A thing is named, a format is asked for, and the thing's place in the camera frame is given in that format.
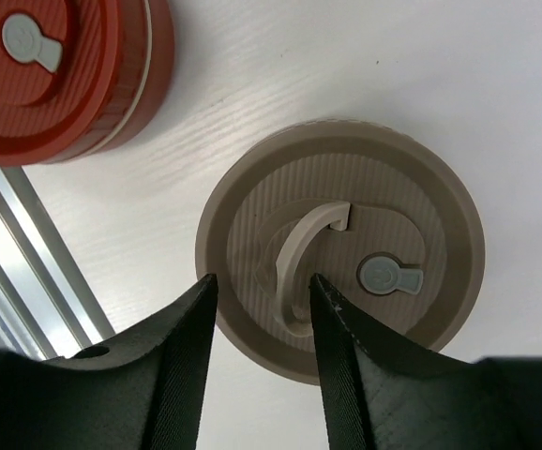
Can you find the steel bowl red base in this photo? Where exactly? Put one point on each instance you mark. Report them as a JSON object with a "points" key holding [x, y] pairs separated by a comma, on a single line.
{"points": [[141, 68]]}

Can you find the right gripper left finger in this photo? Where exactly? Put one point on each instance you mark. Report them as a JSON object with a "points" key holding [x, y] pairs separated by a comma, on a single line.
{"points": [[140, 389]]}

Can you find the taupe round lid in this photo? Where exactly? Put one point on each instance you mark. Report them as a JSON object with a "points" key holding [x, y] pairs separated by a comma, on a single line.
{"points": [[378, 214]]}

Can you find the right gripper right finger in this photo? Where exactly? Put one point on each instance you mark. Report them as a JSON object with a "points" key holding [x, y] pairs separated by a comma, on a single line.
{"points": [[381, 390]]}

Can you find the aluminium mounting rail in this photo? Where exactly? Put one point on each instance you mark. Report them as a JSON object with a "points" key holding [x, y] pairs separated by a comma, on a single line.
{"points": [[47, 308]]}

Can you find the red round lid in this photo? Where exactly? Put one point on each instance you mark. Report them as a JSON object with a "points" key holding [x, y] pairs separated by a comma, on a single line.
{"points": [[50, 88]]}

